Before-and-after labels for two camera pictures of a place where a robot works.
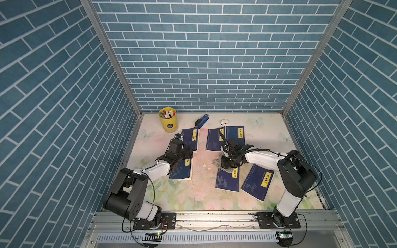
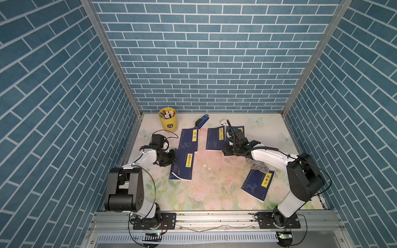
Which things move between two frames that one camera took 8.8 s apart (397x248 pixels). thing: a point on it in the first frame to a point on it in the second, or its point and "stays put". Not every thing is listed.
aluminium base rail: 219,222 stays put
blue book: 235,135 stays put
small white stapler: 224,122 stays put
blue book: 190,137 stays put
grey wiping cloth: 217,162 to 258,165
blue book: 258,183 stays put
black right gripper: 224,165 to 225,150
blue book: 228,181 to 182,168
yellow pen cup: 168,119 stays put
